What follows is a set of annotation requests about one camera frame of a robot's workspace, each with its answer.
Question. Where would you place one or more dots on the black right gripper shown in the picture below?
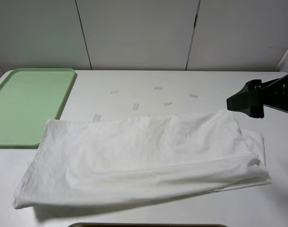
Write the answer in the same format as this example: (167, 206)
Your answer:
(248, 100)

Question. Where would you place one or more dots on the white short sleeve t-shirt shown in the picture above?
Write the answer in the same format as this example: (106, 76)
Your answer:
(139, 159)

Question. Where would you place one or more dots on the light green plastic tray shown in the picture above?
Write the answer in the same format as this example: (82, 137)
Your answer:
(28, 99)

